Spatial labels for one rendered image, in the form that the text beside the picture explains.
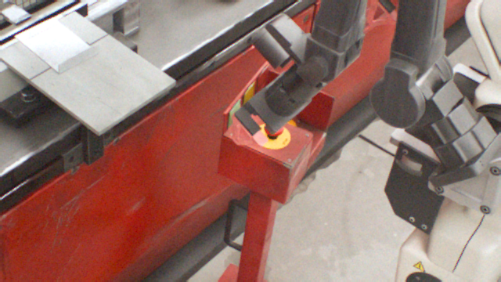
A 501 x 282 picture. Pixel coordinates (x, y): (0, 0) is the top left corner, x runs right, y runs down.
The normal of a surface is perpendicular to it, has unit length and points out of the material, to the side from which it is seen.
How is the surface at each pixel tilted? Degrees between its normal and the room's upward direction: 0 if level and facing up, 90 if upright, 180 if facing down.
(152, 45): 0
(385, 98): 90
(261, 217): 90
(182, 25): 0
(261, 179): 90
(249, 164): 90
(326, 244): 0
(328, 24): 77
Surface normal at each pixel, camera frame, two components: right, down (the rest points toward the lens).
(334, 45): -0.55, 0.56
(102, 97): 0.11, -0.69
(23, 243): 0.76, 0.52
